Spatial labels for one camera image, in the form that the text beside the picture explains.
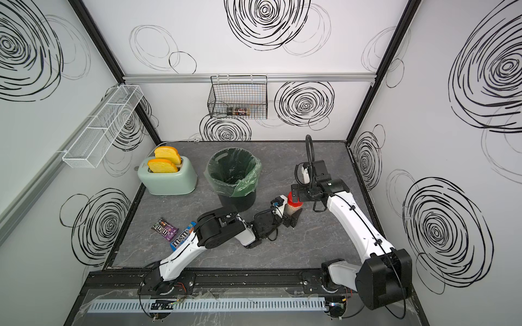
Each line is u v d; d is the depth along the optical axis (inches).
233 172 36.5
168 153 34.4
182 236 33.2
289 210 33.8
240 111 35.0
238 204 37.6
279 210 30.3
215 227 22.8
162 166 32.9
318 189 22.0
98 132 30.1
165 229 33.5
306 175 29.1
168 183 36.2
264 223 29.1
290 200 32.4
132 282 29.5
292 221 32.8
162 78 35.9
